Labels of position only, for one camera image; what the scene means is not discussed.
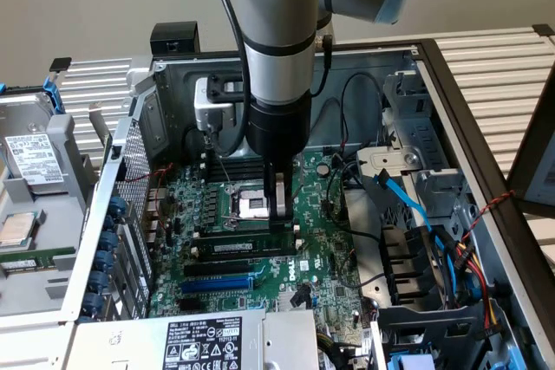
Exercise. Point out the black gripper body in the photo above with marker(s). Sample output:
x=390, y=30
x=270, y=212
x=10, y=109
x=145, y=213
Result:
x=277, y=131

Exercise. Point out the green RAM stick white label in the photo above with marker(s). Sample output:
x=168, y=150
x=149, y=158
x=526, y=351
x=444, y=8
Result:
x=43, y=253
x=269, y=245

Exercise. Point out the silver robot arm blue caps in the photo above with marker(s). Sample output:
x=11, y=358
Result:
x=277, y=19

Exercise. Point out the green Dell motherboard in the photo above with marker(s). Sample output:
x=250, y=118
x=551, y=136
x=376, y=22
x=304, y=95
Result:
x=312, y=222

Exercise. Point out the CPU socket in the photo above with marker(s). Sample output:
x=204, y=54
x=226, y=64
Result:
x=247, y=205

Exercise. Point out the round coin battery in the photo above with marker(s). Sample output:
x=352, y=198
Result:
x=322, y=169

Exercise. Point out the thin metal locking lever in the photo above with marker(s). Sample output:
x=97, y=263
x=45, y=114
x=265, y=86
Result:
x=225, y=173

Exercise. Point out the black board connector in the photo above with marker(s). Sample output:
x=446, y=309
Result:
x=299, y=298

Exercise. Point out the silver chipset heat sink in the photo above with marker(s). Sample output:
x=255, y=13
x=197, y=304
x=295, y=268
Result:
x=284, y=300

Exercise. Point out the long black expansion slot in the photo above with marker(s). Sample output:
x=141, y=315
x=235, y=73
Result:
x=217, y=269

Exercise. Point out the blue expansion slot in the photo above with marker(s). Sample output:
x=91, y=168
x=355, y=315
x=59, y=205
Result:
x=217, y=286

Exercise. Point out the silver disk bay plate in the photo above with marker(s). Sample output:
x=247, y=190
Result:
x=390, y=157

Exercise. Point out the short black expansion slot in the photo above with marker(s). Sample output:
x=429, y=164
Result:
x=190, y=305

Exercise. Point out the black fan shroud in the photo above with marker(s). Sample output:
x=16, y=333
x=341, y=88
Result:
x=403, y=257

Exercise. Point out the silver rear port block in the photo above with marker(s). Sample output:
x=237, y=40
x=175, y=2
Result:
x=156, y=196

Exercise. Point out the open grey PC case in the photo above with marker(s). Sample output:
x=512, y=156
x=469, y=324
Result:
x=390, y=66

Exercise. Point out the black plastic box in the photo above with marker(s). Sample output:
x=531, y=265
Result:
x=173, y=34

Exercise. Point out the grey metal disk bay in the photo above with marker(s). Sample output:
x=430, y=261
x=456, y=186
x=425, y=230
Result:
x=433, y=179

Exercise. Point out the dark blue slot clip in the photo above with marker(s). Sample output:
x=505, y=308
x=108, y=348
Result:
x=100, y=281
x=119, y=205
x=94, y=304
x=109, y=241
x=105, y=261

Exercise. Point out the grey lower drive cage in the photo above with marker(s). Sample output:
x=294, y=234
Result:
x=433, y=322

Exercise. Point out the silver power supply unit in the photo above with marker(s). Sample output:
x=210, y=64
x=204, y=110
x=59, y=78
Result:
x=130, y=339

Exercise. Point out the grey parts rack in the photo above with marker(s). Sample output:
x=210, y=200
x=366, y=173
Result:
x=60, y=140

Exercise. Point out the black table end cap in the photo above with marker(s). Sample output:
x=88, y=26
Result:
x=60, y=64
x=544, y=30

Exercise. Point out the silver hard disk white label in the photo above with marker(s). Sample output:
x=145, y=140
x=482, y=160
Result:
x=32, y=157

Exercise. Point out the dark framed side panel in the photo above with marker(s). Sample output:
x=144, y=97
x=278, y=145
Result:
x=542, y=170

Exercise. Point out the silver CPU chip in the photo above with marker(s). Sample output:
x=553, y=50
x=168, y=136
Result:
x=16, y=230

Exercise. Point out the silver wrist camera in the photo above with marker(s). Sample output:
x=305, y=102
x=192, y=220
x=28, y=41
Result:
x=208, y=105

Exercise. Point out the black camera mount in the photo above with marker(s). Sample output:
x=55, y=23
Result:
x=217, y=88

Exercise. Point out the graphics card metal bracket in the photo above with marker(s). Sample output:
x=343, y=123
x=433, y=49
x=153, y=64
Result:
x=97, y=123

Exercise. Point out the blue disk bracket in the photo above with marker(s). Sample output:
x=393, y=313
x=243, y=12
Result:
x=54, y=97

